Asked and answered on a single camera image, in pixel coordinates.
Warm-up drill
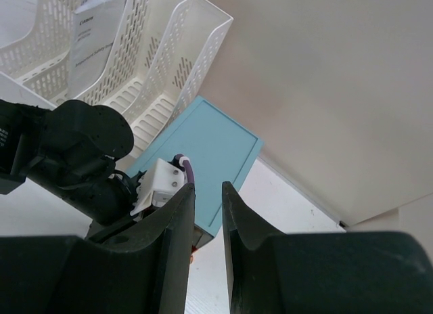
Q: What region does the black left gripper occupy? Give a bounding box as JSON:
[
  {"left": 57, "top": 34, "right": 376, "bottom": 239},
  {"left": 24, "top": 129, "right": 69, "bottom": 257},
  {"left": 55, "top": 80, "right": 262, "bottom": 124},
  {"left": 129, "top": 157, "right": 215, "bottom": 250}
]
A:
[{"left": 1, "top": 99, "right": 144, "bottom": 242}]

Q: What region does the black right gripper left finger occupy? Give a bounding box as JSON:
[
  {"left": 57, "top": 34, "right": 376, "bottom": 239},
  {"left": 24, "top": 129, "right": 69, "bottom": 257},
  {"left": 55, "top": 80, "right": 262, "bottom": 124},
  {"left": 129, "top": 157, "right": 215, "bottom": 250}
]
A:
[{"left": 1, "top": 183, "right": 195, "bottom": 313}]

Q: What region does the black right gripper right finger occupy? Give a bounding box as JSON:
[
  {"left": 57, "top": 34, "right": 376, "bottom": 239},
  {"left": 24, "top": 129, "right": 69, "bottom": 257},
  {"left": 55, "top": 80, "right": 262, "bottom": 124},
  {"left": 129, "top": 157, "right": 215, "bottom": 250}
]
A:
[{"left": 222, "top": 182, "right": 432, "bottom": 313}]

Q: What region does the white spiral bound manual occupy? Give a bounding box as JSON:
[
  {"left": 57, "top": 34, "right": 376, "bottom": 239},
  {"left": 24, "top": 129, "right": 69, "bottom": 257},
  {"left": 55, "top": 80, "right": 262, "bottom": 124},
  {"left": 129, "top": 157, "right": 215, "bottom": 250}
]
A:
[{"left": 68, "top": 0, "right": 127, "bottom": 98}]

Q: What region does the teal orange drawer box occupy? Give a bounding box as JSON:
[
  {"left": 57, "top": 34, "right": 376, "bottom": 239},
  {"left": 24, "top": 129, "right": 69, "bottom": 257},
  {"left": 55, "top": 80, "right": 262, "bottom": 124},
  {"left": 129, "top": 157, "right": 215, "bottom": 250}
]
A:
[{"left": 127, "top": 97, "right": 263, "bottom": 250}]

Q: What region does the white plastic file organizer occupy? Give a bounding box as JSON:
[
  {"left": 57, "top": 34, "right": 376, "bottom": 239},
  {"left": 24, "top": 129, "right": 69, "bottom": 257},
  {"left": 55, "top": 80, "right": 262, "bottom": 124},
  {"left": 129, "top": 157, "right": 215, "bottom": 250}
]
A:
[{"left": 1, "top": 0, "right": 233, "bottom": 158}]

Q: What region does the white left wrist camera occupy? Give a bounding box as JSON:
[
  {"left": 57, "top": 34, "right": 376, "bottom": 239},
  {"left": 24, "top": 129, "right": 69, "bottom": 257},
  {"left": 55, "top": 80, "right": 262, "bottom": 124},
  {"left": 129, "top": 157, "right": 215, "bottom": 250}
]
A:
[{"left": 130, "top": 158, "right": 185, "bottom": 217}]

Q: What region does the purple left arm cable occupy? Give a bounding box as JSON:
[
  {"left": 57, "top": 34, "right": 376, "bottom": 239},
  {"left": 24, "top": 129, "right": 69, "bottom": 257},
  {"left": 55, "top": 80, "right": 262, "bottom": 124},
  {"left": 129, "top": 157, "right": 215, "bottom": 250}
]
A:
[{"left": 174, "top": 153, "right": 198, "bottom": 189}]

